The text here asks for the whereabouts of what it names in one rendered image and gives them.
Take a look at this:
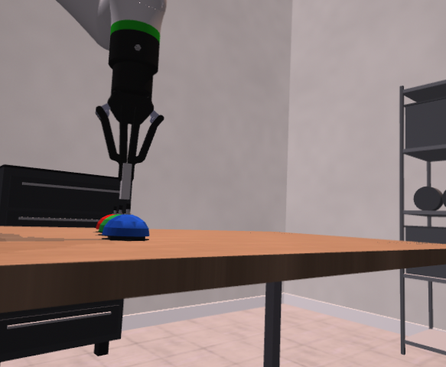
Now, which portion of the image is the blue dome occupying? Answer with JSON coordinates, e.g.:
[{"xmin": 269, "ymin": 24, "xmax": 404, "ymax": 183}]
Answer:
[{"xmin": 102, "ymin": 203, "xmax": 149, "ymax": 241}]

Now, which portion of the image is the green dome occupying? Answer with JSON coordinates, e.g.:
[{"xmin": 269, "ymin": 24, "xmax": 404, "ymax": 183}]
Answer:
[{"xmin": 99, "ymin": 205, "xmax": 123, "ymax": 232}]

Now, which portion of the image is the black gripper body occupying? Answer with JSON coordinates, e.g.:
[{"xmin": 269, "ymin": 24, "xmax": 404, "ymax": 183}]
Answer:
[{"xmin": 107, "ymin": 62, "xmax": 154, "ymax": 125}]

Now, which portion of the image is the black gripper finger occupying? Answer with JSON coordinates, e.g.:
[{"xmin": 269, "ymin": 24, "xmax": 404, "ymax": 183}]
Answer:
[
  {"xmin": 125, "ymin": 104, "xmax": 164, "ymax": 200},
  {"xmin": 96, "ymin": 102, "xmax": 129, "ymax": 200}
]

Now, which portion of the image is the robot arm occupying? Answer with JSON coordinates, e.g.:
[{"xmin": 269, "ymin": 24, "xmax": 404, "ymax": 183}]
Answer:
[{"xmin": 56, "ymin": 0, "xmax": 167, "ymax": 75}]

